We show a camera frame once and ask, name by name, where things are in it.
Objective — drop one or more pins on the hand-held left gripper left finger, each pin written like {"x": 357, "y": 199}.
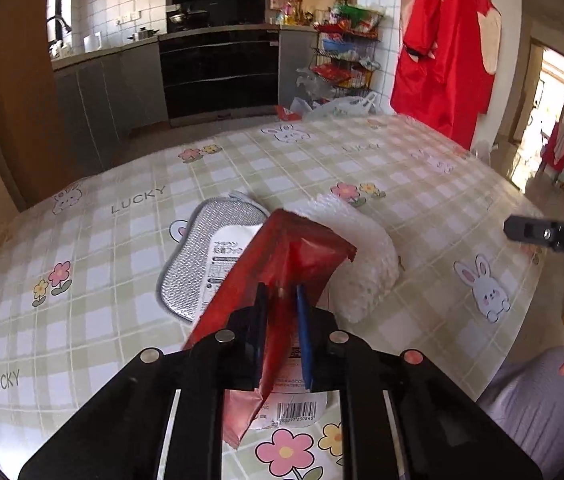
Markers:
{"x": 261, "y": 320}

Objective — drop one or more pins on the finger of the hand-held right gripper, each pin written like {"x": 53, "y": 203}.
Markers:
{"x": 536, "y": 232}

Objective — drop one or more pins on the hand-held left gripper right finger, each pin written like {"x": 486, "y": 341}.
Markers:
{"x": 305, "y": 340}

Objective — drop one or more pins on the dark red wrapper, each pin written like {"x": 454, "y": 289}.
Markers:
{"x": 302, "y": 255}

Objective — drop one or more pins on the silver mesh pad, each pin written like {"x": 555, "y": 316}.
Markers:
{"x": 187, "y": 270}

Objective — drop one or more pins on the person's right leg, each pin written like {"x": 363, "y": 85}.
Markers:
{"x": 531, "y": 405}

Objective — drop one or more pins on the red apron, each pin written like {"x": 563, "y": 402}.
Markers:
{"x": 441, "y": 60}

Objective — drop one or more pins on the red snack packet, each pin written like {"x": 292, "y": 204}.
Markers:
{"x": 289, "y": 112}

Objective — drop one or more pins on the clear plastic bag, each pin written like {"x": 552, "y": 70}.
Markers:
{"x": 309, "y": 82}

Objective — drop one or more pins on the black built-in oven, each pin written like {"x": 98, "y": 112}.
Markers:
{"x": 217, "y": 80}

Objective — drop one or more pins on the grey narrow cabinet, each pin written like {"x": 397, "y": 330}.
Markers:
{"x": 297, "y": 55}

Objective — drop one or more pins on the grey kitchen cabinets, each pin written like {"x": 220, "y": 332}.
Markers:
{"x": 107, "y": 100}

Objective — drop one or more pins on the steel pot with lid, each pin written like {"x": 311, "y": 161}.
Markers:
{"x": 143, "y": 35}

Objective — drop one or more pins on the black wok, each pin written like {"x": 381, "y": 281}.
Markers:
{"x": 187, "y": 17}

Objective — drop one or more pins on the white jug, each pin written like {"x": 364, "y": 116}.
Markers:
{"x": 93, "y": 42}

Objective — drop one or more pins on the brown wooden partition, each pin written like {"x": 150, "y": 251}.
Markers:
{"x": 22, "y": 85}

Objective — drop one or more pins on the kitchen faucet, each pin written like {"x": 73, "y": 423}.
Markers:
{"x": 59, "y": 25}

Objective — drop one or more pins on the white wall sockets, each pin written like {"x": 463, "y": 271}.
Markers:
{"x": 128, "y": 18}

